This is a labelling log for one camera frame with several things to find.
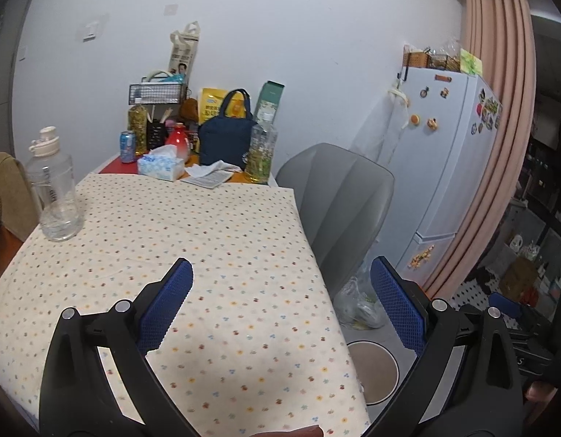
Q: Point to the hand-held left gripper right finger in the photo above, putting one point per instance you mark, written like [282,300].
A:
[399,309]

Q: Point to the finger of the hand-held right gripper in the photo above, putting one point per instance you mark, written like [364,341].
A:
[506,305]

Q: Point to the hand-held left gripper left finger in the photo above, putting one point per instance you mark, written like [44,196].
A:
[171,300]

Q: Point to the white round waste bin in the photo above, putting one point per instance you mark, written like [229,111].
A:
[371,368]

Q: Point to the person's right hand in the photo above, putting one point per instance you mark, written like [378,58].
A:
[540,392]

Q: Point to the person's left hand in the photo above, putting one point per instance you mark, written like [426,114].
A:
[289,432]

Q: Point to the brown cardboard box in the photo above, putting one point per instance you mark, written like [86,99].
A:
[517,277]

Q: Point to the clear plastic bag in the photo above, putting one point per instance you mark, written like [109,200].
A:
[360,305]

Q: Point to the golden fridge magnet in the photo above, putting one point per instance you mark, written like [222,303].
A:
[421,257]

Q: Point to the floral patterned tablecloth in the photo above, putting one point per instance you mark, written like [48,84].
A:
[194,236]

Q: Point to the grey upholstered chair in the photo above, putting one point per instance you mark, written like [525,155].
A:
[339,200]

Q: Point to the grey printed leaflet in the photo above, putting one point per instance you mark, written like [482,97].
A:
[207,181]

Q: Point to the blue white tissue box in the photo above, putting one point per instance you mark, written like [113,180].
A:
[160,166]

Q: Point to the pink curtain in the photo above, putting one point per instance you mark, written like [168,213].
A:
[503,168]

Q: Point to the white crumpled napkin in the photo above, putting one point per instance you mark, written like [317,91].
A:
[212,168]

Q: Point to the dark storage shelf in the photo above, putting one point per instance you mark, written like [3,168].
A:
[547,168]

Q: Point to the red table mat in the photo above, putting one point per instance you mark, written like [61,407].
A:
[114,166]

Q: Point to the white refrigerator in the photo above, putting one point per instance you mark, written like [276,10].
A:
[444,168]

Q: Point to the large clear water jug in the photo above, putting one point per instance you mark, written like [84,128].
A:
[57,200]

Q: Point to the blue drink can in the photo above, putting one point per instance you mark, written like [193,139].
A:
[128,148]

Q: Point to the red vase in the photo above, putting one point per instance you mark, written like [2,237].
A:
[176,141]

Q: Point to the black mesh utensil holder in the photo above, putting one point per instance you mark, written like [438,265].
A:
[155,134]

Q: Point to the navy lunch bag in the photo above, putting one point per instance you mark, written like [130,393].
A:
[223,141]

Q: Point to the wide yellow tea bottle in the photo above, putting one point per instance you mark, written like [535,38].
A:
[261,154]

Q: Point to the white tote bag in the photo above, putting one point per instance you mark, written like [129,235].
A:
[385,136]

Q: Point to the slim yellow tea bottle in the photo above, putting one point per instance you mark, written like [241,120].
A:
[137,123]

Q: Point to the burger fridge magnet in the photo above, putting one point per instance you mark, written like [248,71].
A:
[415,119]

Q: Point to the cluster of fridge magnets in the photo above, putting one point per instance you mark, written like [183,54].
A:
[487,111]

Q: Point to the brown fabric chair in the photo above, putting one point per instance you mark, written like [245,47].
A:
[12,186]

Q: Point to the yellow snack bag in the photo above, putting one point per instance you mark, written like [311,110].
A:
[210,104]

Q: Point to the pineapple fridge magnet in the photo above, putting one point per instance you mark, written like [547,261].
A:
[424,92]

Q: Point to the small figure fridge magnet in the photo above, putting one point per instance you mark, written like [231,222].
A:
[444,92]

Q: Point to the tall green box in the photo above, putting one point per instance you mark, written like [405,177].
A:
[269,95]

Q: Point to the brown bar fridge magnet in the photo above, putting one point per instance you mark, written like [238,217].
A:
[443,77]

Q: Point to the green patterned card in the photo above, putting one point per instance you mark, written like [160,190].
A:
[471,61]

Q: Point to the white printed paper bag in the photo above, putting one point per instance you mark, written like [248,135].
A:
[182,54]

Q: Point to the brown woven basket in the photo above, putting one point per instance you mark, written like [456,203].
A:
[416,58]

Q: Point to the white wall switch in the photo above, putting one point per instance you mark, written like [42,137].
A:
[90,30]

